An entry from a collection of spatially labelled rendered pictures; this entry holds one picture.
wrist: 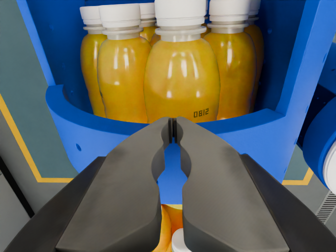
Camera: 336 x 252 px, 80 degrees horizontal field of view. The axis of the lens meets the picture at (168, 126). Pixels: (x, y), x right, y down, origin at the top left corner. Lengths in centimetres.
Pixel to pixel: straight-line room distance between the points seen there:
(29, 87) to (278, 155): 170
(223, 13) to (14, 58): 161
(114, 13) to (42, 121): 170
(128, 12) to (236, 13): 10
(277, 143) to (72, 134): 15
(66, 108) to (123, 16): 10
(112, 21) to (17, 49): 150
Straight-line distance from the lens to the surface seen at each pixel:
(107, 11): 21
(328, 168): 51
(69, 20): 31
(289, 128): 18
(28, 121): 194
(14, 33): 168
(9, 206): 246
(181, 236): 37
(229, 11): 22
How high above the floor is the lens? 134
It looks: 58 degrees down
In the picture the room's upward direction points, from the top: 176 degrees counter-clockwise
